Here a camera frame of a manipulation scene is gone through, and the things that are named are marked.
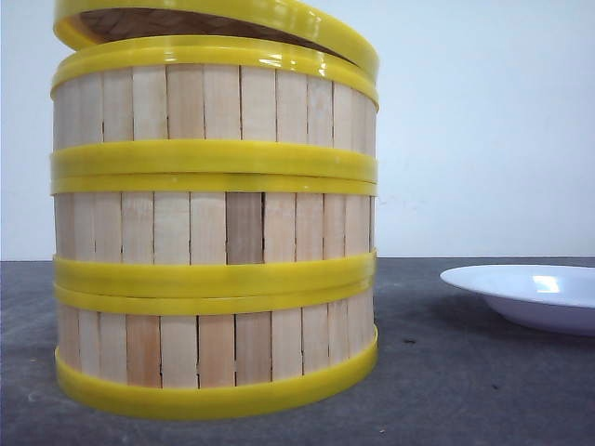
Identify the steamer basket with three buns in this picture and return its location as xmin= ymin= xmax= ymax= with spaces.
xmin=55 ymin=190 xmax=375 ymax=312

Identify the steamer basket with one bun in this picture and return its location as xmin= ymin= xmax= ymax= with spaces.
xmin=51 ymin=36 xmax=377 ymax=195

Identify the woven bamboo steamer lid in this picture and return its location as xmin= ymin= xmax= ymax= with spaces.
xmin=53 ymin=0 xmax=379 ymax=80

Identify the steamer basket with small buns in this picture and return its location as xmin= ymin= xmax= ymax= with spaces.
xmin=53 ymin=283 xmax=379 ymax=423

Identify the white ceramic plate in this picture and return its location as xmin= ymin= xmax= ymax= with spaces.
xmin=441 ymin=265 xmax=594 ymax=336

